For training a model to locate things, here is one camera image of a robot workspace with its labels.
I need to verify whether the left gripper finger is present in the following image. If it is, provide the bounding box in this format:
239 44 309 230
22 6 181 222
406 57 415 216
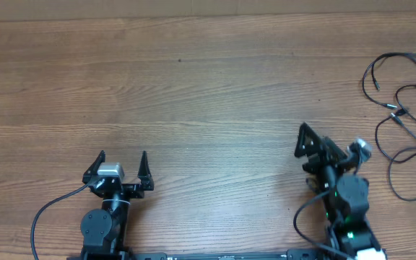
138 151 155 191
82 150 105 183

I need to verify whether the black USB-A to C cable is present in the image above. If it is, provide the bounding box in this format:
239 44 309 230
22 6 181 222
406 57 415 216
374 83 416 164

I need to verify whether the black USB-C cable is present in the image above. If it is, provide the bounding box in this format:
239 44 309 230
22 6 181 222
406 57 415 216
361 52 416 110

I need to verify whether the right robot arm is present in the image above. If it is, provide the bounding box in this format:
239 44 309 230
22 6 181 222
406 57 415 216
293 123 388 260

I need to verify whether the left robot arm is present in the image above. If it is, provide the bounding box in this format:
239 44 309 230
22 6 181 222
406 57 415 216
80 151 155 260

